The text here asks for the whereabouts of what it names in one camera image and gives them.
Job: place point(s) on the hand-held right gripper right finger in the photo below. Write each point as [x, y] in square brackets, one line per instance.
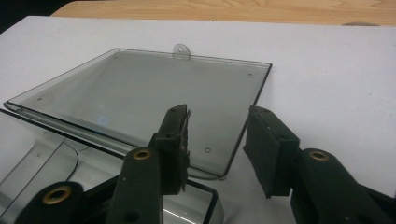
[274, 155]

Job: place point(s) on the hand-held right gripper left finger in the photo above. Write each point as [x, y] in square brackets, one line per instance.
[174, 155]

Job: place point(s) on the transparent grey compartment box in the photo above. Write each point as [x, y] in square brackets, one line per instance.
[140, 90]

